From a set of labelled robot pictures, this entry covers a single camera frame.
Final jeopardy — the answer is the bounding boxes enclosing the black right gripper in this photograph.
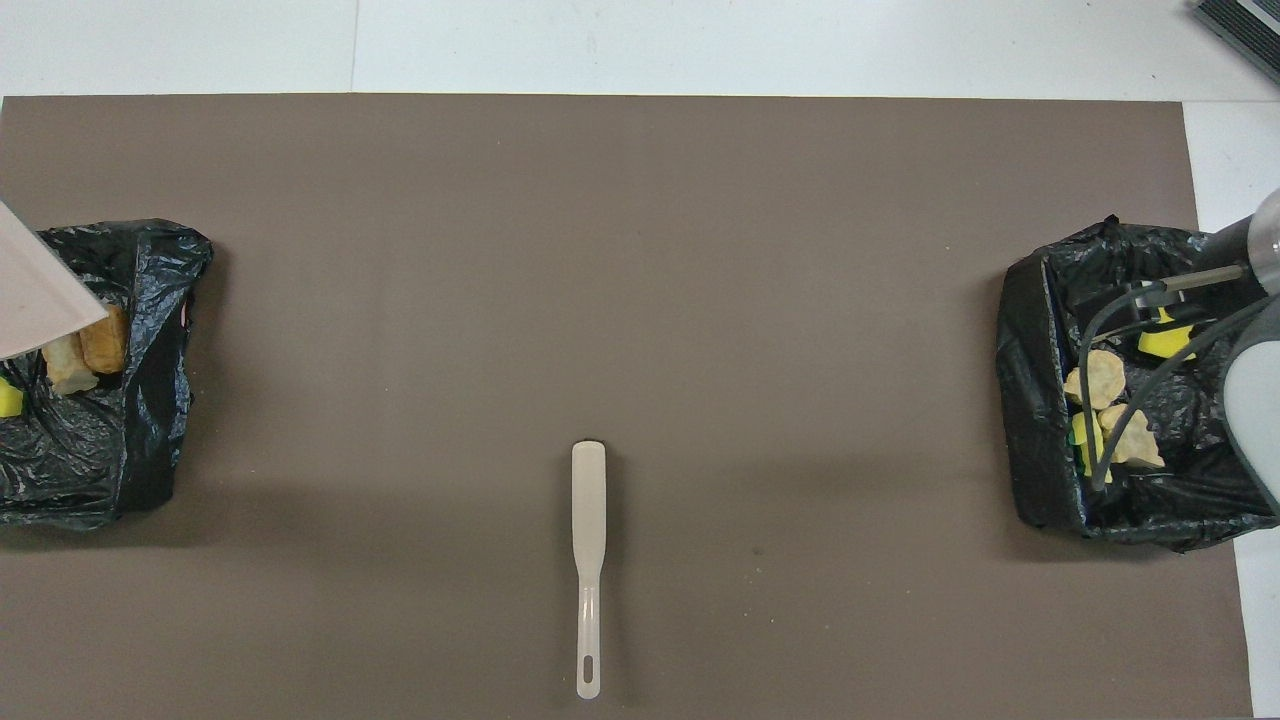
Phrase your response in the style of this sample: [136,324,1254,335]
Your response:
[1078,264,1253,346]

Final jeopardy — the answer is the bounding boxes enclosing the yellow sponge chunk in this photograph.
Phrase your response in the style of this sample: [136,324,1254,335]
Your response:
[1138,308,1198,362]

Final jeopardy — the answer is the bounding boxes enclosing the beige trash piece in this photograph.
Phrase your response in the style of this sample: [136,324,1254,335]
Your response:
[1063,349,1128,411]
[1098,403,1166,469]

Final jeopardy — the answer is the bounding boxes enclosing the notched yellow sponge piece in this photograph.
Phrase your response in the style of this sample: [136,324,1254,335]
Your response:
[1070,409,1114,484]

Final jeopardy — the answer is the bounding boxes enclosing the beige hand brush black bristles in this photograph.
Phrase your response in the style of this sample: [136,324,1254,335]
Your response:
[571,441,609,701]

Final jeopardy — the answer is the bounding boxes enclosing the brown toy bread roll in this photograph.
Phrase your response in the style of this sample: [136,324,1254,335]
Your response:
[79,305,130,376]

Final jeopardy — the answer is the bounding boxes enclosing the striped toy croissant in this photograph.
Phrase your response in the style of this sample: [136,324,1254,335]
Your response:
[42,333,100,397]

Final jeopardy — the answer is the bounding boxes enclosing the beige plastic dustpan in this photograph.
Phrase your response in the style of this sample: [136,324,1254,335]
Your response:
[0,200,110,362]

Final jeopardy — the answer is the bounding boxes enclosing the black bag lined bin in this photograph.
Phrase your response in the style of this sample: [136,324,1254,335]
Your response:
[0,220,215,531]
[996,215,1280,553]

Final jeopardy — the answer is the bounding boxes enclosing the dark grey ribbed device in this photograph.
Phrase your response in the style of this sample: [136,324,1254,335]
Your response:
[1190,0,1280,86]

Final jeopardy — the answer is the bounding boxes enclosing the brown table mat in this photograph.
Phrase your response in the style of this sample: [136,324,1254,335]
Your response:
[0,95,1253,720]

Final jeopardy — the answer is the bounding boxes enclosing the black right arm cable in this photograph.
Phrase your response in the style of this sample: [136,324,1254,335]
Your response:
[1075,282,1280,493]

